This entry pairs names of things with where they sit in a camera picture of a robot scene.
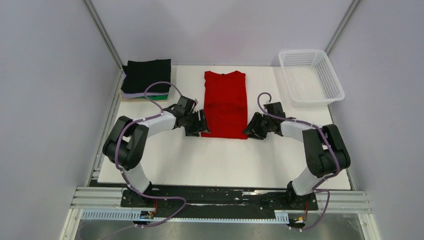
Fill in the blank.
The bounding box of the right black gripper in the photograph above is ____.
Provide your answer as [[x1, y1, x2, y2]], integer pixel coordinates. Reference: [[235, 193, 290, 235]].
[[242, 112, 273, 140]]

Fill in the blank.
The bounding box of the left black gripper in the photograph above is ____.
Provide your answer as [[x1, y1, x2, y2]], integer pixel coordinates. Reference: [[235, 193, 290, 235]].
[[183, 109, 211, 137]]

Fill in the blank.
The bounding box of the red t shirt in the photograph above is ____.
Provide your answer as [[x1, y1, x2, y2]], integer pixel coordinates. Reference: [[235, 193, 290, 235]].
[[201, 70, 248, 140]]

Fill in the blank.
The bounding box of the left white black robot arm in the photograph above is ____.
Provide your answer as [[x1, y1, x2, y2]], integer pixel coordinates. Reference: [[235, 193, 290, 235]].
[[102, 96, 210, 207]]

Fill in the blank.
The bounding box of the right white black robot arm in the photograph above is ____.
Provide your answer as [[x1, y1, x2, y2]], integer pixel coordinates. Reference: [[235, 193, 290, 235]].
[[243, 102, 351, 209]]

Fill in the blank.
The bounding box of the folded green t shirt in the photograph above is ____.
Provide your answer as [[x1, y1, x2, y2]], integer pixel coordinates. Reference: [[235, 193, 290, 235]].
[[138, 94, 169, 101]]

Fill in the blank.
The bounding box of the white plastic basket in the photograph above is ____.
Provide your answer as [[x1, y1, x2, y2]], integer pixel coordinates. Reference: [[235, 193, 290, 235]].
[[278, 49, 345, 107]]

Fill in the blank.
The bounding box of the folded black t shirt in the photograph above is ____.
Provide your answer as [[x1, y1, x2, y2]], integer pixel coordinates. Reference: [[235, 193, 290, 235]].
[[121, 59, 172, 94]]

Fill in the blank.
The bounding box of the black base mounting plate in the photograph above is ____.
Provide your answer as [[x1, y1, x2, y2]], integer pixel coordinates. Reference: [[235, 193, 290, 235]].
[[120, 185, 318, 219]]

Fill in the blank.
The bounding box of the folded lavender t shirt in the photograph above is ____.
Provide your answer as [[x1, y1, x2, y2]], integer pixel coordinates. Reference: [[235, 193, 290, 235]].
[[120, 90, 169, 99]]

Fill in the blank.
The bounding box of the white slotted cable duct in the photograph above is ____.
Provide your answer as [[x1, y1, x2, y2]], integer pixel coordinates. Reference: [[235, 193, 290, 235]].
[[80, 209, 289, 224]]

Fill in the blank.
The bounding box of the aluminium frame rail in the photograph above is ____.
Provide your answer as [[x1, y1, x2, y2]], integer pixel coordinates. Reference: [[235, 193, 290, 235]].
[[70, 187, 372, 214]]

